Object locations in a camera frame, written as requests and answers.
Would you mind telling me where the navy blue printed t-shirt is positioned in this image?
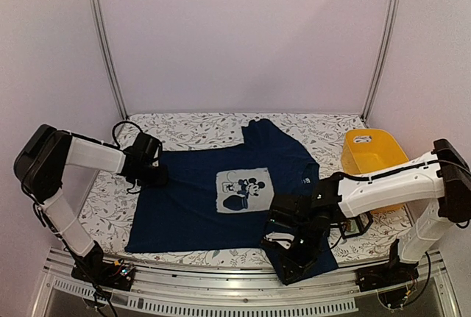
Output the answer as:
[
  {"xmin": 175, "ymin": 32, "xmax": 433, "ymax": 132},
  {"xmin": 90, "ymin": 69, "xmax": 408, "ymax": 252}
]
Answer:
[{"xmin": 125, "ymin": 119, "xmax": 338, "ymax": 273}]

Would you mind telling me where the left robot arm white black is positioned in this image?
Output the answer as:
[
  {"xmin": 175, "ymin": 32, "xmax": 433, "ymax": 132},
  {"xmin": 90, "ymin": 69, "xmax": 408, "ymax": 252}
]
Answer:
[{"xmin": 13, "ymin": 124, "xmax": 167, "ymax": 283}]

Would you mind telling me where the aluminium front rail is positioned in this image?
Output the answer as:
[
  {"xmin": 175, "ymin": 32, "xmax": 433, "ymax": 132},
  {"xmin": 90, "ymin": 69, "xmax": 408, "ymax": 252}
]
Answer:
[{"xmin": 32, "ymin": 249, "xmax": 461, "ymax": 316}]

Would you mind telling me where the floral patterned table mat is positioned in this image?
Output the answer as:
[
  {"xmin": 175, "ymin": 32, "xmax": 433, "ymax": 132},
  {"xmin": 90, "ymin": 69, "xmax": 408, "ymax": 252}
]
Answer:
[{"xmin": 79, "ymin": 113, "xmax": 411, "ymax": 270}]

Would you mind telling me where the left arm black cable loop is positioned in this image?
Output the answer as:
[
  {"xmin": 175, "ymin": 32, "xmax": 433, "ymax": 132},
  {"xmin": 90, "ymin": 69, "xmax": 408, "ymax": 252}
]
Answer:
[{"xmin": 110, "ymin": 121, "xmax": 144, "ymax": 149}]

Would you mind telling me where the aluminium corner post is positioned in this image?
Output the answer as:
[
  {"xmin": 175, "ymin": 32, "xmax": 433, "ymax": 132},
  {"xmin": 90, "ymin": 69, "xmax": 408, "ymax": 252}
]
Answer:
[
  {"xmin": 361, "ymin": 0, "xmax": 400, "ymax": 125},
  {"xmin": 89, "ymin": 0, "xmax": 129, "ymax": 120}
]

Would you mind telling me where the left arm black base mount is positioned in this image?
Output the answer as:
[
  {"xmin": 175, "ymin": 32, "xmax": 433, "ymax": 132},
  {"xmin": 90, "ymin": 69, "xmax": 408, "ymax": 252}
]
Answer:
[{"xmin": 71, "ymin": 255, "xmax": 135, "ymax": 291}]

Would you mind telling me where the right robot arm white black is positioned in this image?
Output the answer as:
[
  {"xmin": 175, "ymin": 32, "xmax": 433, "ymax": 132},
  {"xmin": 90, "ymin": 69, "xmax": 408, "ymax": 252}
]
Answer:
[{"xmin": 262, "ymin": 139, "xmax": 470, "ymax": 291}]

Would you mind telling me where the left aluminium corner post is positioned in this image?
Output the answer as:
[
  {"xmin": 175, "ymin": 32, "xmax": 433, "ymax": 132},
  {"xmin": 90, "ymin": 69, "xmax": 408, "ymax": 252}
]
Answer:
[{"xmin": 89, "ymin": 0, "xmax": 129, "ymax": 120}]

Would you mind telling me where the right aluminium corner post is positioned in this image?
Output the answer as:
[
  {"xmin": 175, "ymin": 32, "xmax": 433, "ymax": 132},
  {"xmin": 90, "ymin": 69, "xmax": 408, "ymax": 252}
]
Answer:
[{"xmin": 361, "ymin": 0, "xmax": 400, "ymax": 125}]

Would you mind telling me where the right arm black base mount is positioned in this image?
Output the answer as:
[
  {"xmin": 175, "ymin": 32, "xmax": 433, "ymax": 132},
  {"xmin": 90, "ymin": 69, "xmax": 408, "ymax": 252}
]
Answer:
[{"xmin": 355, "ymin": 239, "xmax": 419, "ymax": 292}]

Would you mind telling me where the black display box orange brooch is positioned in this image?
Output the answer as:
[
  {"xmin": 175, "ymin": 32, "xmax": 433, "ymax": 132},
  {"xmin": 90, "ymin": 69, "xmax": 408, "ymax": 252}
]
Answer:
[{"xmin": 339, "ymin": 212, "xmax": 373, "ymax": 240}]

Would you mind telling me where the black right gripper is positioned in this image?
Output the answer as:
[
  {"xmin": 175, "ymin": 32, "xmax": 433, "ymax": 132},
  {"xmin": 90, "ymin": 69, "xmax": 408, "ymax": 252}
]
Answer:
[{"xmin": 277, "ymin": 220, "xmax": 323, "ymax": 287}]

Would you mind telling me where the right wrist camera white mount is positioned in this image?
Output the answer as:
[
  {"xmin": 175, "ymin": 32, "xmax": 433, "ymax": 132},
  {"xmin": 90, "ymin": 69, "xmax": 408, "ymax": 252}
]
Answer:
[{"xmin": 262, "ymin": 232, "xmax": 294, "ymax": 249}]

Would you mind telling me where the yellow plastic basket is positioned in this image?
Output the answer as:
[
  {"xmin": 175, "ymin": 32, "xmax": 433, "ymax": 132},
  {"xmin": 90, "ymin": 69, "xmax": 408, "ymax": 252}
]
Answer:
[{"xmin": 340, "ymin": 129, "xmax": 410, "ymax": 215}]

